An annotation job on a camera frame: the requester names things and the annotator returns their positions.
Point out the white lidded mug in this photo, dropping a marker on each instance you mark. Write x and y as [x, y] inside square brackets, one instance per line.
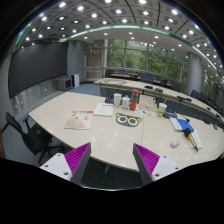
[125, 102]

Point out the black office chair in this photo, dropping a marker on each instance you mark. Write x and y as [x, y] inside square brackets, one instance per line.
[36, 139]

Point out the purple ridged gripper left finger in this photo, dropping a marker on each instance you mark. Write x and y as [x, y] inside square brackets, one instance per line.
[69, 166]

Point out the green instant noodle cup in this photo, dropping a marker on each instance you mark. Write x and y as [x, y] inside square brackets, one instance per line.
[161, 109]

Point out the large dark projection screen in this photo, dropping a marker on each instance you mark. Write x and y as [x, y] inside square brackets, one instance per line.
[36, 63]

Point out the white notebook with pens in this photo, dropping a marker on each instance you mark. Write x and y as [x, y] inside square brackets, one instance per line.
[193, 138]

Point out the white desktop card stand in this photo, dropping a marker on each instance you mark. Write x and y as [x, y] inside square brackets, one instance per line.
[147, 102]

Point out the cat face mouse pad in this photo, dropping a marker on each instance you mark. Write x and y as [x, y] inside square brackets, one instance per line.
[127, 120]

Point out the blue folder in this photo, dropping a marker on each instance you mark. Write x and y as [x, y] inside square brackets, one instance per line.
[185, 124]

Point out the white paper booklet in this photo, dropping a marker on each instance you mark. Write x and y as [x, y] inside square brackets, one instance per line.
[103, 109]

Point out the red and white magazine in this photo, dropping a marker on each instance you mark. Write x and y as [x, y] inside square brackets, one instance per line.
[79, 120]

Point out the pink computer mouse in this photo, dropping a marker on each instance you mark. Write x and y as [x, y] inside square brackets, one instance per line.
[175, 143]

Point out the red thermos bottle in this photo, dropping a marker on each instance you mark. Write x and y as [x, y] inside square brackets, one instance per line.
[134, 99]

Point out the white paper cup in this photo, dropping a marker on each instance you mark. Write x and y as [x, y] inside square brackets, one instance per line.
[117, 99]

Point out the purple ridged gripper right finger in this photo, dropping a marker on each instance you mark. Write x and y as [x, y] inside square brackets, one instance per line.
[151, 166]

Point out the grey box cabinet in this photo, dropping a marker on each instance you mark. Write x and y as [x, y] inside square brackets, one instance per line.
[64, 84]

